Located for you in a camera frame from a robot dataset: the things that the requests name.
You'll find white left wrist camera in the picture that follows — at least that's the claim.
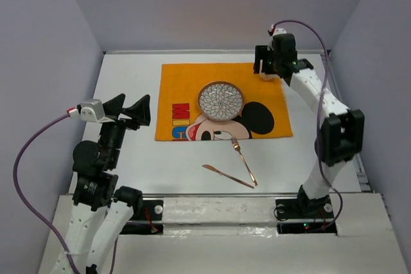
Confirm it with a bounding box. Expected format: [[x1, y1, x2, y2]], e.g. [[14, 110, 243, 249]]
[[67, 99, 114, 123]]

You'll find copper fork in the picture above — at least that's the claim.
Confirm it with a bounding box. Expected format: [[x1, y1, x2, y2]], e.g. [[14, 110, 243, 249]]
[[231, 137, 258, 186]]

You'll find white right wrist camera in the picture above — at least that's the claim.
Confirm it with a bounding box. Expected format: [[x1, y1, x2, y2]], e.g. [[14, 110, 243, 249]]
[[268, 24, 287, 37]]

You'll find copper knife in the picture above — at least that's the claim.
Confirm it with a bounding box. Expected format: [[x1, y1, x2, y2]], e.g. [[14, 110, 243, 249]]
[[202, 164, 254, 189]]

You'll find orange cartoon mouse cloth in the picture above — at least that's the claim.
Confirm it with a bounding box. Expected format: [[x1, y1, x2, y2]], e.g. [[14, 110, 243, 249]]
[[155, 63, 293, 141]]

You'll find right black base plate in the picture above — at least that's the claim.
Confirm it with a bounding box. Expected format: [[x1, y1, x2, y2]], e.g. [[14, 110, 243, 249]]
[[273, 196, 338, 235]]

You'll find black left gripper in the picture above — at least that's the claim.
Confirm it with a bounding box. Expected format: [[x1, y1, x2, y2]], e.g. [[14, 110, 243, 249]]
[[100, 92, 151, 167]]

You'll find white cup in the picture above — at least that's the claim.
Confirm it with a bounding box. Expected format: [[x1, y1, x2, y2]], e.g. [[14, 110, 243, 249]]
[[259, 73, 277, 81]]

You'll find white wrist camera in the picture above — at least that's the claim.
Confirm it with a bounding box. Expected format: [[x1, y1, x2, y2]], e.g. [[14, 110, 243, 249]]
[[268, 24, 287, 37], [67, 99, 114, 123]]

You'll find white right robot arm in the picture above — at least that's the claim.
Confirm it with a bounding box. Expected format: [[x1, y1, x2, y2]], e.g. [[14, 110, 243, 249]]
[[254, 28, 365, 218]]

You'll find floral patterned ceramic plate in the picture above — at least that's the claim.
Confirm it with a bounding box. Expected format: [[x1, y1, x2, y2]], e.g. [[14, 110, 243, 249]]
[[197, 81, 245, 122]]

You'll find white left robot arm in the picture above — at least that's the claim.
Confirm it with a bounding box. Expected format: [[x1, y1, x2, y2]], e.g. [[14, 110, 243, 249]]
[[51, 94, 151, 273]]

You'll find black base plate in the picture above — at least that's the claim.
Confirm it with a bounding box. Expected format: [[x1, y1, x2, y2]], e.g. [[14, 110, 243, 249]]
[[120, 199, 164, 235], [273, 196, 338, 235]]

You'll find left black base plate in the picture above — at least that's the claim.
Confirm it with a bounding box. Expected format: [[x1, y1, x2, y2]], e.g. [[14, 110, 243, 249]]
[[120, 199, 164, 235]]

